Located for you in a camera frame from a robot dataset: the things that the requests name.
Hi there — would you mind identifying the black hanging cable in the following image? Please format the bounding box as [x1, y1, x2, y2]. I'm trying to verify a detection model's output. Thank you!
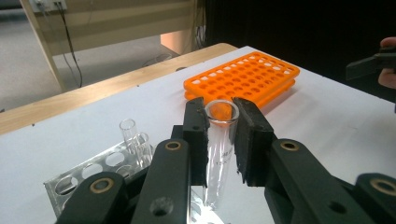
[55, 1, 84, 89]

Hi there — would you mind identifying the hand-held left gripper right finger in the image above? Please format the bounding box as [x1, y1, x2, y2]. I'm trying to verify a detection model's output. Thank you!
[233, 96, 277, 188]

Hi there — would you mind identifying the grey wall socket strip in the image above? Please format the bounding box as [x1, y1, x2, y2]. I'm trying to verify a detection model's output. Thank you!
[30, 0, 68, 13]

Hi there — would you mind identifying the white table cover board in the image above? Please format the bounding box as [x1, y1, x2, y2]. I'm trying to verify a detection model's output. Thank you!
[0, 46, 396, 224]

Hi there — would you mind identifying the beige wooden furniture frame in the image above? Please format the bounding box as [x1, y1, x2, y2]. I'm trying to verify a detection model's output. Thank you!
[19, 0, 200, 92]

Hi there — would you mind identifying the clear glass test tube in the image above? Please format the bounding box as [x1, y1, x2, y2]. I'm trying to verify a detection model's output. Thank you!
[134, 133, 154, 169]
[119, 118, 138, 153]
[204, 99, 241, 211]

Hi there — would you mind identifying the metal test tube rack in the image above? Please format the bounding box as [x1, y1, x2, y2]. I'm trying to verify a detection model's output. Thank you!
[43, 136, 226, 224]

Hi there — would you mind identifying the dark curtain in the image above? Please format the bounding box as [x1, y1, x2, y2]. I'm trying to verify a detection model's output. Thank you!
[204, 0, 396, 104]

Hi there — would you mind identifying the peach coloured panel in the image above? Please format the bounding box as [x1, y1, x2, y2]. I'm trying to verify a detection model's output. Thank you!
[160, 30, 200, 56]

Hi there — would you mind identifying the bundle of dark cables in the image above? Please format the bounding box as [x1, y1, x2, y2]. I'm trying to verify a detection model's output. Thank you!
[192, 18, 208, 52]

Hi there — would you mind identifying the orange test tube rack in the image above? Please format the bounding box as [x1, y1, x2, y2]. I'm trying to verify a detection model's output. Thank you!
[182, 50, 302, 110]

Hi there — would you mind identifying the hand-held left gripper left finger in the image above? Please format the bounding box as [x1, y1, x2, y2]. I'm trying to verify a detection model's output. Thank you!
[170, 96, 209, 188]

